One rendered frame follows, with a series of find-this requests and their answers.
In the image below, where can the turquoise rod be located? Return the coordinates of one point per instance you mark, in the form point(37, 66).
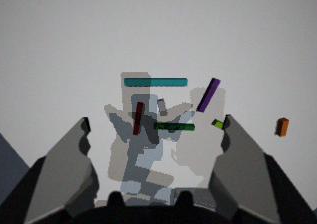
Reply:
point(155, 81)

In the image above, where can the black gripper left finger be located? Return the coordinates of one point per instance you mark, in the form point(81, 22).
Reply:
point(58, 186)

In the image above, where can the green rod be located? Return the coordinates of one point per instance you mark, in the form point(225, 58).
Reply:
point(174, 126)

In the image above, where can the orange rectangular bar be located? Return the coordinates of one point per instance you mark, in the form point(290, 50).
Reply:
point(282, 127)

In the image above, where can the dark red rod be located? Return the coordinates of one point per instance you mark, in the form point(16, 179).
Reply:
point(137, 118)

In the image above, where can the purple rod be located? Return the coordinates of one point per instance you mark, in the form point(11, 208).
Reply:
point(208, 95)

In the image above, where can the lime green rectangular bar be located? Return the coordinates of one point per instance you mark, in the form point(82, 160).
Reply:
point(217, 123)

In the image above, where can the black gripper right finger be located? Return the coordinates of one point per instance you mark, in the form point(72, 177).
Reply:
point(248, 185)

